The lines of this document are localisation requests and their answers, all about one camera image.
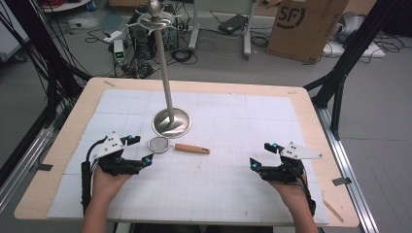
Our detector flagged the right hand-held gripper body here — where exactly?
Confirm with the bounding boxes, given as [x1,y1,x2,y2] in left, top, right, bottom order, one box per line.
[258,141,324,184]

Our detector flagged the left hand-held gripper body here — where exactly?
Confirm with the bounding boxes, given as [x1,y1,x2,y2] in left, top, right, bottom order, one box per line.
[92,131,144,178]

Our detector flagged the person's left hand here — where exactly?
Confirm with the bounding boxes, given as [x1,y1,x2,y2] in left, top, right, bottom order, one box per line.
[91,167,132,208]

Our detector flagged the person's right hand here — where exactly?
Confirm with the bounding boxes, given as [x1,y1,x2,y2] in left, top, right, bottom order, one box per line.
[268,179,311,212]

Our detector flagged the silver metal hanging stand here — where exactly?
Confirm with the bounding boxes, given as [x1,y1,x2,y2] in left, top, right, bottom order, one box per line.
[127,0,192,139]

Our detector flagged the white grid mat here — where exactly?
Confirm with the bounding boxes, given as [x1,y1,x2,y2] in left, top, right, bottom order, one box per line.
[47,88,329,226]

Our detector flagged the grey tape piece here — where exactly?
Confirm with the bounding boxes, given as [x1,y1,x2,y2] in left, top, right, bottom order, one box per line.
[331,177,353,186]

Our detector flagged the thin wooden strip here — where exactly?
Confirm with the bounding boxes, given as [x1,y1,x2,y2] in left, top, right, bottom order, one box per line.
[323,198,345,223]

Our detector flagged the white box with green light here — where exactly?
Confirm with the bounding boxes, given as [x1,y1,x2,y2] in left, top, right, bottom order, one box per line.
[113,39,126,65]

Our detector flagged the black computer tower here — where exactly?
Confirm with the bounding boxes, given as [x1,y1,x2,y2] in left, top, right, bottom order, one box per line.
[128,22,157,61]

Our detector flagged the white power strip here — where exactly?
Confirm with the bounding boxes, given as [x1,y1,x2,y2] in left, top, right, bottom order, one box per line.
[102,30,124,44]

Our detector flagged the white metal floor stand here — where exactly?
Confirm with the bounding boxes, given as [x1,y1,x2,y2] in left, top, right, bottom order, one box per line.
[189,0,258,60]

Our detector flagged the brown cardboard box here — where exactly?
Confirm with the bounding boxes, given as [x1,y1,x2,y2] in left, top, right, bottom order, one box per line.
[266,0,350,64]

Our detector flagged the flat black device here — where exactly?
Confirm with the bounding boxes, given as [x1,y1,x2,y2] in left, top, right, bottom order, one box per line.
[218,14,248,35]

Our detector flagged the black sleeved cable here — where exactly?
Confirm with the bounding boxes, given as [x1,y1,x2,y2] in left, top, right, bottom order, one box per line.
[295,166,318,217]
[81,137,108,216]

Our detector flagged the mesh strainer with wooden handle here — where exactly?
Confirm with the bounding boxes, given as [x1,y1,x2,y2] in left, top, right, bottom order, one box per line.
[148,135,211,155]

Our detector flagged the aluminium rail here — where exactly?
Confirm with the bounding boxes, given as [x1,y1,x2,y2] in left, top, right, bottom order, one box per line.
[0,124,56,213]
[315,105,380,233]

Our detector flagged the black frame strut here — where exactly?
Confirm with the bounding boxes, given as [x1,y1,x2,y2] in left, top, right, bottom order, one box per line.
[303,0,402,141]
[0,0,93,127]

